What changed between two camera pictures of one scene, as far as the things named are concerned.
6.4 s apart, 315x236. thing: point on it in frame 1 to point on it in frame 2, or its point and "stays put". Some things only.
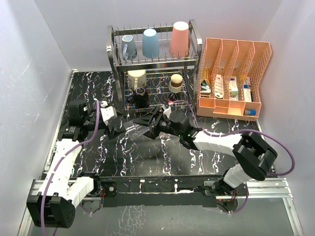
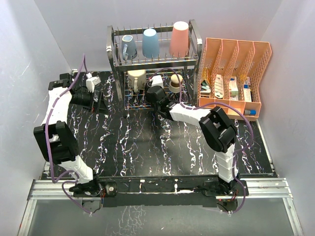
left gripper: x=114 y=131 to x=102 y=107
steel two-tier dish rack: x=154 y=66 stays put
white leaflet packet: x=219 y=86 stays put
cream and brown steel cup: x=175 y=84 stays put
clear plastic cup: x=135 y=130 to x=96 y=96
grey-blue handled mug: x=129 y=48 stays put
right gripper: x=147 y=119 to x=150 y=101
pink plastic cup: x=179 y=43 stays put
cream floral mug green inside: x=137 y=78 stays put
